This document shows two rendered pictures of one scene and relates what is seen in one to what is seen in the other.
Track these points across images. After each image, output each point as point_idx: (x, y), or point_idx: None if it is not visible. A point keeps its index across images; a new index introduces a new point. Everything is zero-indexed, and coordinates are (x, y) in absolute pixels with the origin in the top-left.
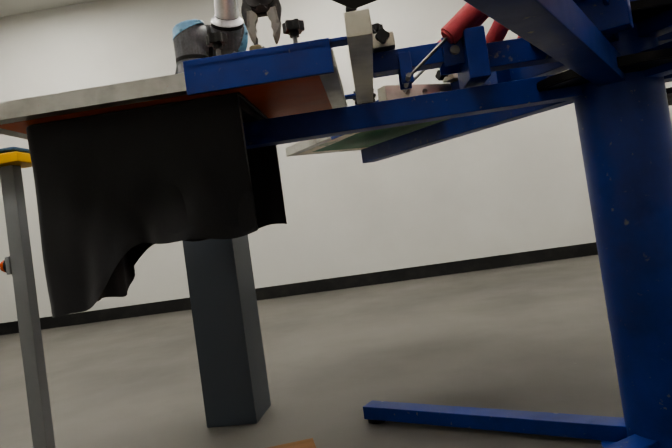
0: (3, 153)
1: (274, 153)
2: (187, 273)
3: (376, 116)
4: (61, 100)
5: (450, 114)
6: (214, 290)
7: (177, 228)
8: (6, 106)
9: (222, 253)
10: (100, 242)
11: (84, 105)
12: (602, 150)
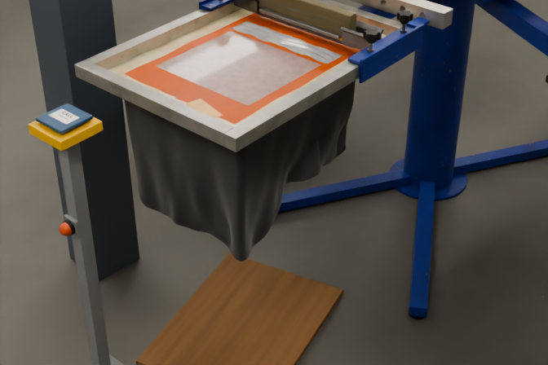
0: (90, 127)
1: None
2: (81, 153)
3: None
4: (295, 109)
5: (391, 18)
6: (107, 161)
7: (315, 167)
8: (264, 125)
9: (115, 124)
10: (274, 195)
11: (307, 108)
12: (448, 28)
